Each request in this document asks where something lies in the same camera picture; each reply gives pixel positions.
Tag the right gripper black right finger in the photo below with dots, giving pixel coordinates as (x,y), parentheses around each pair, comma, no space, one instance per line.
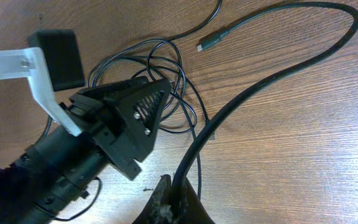
(191,210)

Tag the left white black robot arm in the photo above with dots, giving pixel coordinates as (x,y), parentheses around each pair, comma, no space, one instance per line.
(34,188)

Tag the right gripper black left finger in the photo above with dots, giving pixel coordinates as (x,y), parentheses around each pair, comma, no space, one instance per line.
(157,210)

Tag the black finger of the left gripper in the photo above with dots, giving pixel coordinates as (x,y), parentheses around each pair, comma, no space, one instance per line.
(142,116)
(118,91)

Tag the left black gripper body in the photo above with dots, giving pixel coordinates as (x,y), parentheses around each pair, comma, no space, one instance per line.
(105,140)

